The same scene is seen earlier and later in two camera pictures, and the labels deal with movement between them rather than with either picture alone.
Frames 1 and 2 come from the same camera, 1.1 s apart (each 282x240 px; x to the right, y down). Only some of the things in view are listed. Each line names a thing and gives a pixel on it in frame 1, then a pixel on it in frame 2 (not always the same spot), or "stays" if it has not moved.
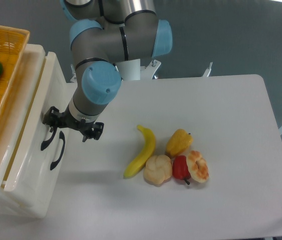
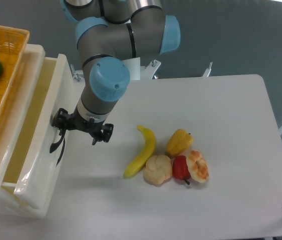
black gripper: (53, 118) → (62, 120)
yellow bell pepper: (179, 142) stays
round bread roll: (159, 168) stays
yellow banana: (146, 152) stays
